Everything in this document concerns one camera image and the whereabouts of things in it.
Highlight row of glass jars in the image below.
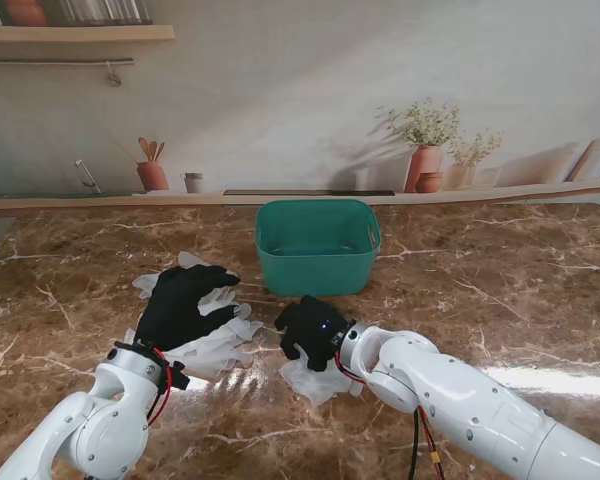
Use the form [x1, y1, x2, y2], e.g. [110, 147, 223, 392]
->
[59, 0, 154, 26]

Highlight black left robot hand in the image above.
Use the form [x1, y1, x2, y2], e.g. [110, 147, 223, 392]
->
[134, 265, 242, 353]

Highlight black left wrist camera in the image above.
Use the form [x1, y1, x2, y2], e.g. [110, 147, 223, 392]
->
[167, 362, 190, 391]

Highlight teal plastic basket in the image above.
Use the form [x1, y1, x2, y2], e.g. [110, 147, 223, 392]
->
[254, 198, 383, 297]

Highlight red black arm cables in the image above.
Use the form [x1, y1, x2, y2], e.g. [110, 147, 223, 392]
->
[144, 349, 174, 429]
[337, 349, 441, 480]

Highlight terracotta utensil pot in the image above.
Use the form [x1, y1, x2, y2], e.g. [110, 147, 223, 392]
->
[135, 160, 170, 192]

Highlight small dried flower bouquet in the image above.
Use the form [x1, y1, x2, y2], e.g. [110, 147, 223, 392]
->
[449, 130, 505, 167]

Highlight chrome faucet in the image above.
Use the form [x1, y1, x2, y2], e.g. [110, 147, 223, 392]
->
[74, 159, 103, 195]

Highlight metal wall rail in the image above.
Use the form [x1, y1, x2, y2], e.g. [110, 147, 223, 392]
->
[0, 57, 134, 65]

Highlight red black right arm cables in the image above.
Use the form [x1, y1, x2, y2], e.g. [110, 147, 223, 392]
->
[337, 349, 441, 480]

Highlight wooden wall shelf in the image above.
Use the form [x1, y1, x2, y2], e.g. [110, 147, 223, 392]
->
[0, 23, 175, 44]

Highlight red black left arm cables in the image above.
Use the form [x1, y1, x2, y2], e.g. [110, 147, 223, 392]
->
[144, 349, 174, 429]

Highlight terracotta jar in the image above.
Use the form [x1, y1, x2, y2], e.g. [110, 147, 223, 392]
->
[4, 0, 49, 27]

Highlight pale wooden cutting board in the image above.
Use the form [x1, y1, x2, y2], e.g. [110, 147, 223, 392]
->
[565, 130, 600, 182]

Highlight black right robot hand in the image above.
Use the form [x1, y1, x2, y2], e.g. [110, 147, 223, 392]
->
[273, 294, 354, 372]

